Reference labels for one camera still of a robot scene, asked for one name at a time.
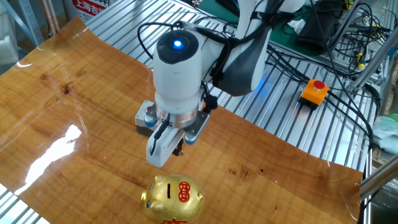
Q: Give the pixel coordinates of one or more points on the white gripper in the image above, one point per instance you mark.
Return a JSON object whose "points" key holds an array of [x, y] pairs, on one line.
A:
{"points": [[168, 149]]}

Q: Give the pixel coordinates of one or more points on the grey red push button box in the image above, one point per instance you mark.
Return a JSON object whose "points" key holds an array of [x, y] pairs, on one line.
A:
{"points": [[141, 119]]}

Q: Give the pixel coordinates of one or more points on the gold piggy bank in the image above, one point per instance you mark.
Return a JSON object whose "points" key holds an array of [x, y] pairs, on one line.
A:
{"points": [[174, 202]]}

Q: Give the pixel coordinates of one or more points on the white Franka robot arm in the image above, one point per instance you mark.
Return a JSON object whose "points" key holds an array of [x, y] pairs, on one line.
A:
{"points": [[178, 81]]}

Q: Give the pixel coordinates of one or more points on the silver wrist module blue end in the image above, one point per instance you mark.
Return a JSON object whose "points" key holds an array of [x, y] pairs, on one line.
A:
{"points": [[150, 121], [196, 127]]}

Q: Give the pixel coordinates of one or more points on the wood grain vinyl mat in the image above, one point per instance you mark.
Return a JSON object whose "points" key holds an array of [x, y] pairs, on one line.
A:
{"points": [[93, 124]]}

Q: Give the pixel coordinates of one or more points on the orange emergency stop box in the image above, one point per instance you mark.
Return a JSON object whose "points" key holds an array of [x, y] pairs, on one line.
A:
{"points": [[312, 93]]}

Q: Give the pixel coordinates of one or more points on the green table mat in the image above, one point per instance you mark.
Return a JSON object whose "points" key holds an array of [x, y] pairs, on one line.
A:
{"points": [[286, 43]]}

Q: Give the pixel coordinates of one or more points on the red and white sign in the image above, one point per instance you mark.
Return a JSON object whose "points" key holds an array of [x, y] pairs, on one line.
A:
{"points": [[88, 7]]}

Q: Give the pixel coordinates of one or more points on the crumpled white tissue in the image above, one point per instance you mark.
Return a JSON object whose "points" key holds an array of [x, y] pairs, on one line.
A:
{"points": [[297, 25]]}

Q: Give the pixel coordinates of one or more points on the brown wooden rod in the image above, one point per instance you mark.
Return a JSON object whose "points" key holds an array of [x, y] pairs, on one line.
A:
{"points": [[46, 15], [54, 15]]}

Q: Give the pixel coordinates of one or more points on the black device case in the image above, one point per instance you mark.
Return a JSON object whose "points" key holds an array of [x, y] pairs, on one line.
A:
{"points": [[320, 28]]}

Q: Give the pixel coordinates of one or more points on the white plastic container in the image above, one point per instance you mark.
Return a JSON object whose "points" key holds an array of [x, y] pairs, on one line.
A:
{"points": [[7, 49]]}

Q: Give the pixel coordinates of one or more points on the yellow green screwdriver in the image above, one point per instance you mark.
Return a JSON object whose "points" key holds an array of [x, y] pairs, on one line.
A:
{"points": [[360, 62]]}

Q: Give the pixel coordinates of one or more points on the teal cloth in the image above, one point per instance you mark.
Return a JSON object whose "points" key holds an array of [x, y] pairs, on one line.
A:
{"points": [[387, 133]]}

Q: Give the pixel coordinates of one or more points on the clear plastic bag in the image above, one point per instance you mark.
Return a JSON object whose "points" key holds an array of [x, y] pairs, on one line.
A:
{"points": [[385, 205]]}

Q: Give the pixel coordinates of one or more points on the blue-grey metal shelf frame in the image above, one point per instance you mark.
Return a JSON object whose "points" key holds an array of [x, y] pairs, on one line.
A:
{"points": [[29, 18]]}

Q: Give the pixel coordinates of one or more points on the aluminium profile post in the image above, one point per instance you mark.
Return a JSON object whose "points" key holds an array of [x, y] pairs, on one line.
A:
{"points": [[381, 179], [343, 28], [373, 63]]}

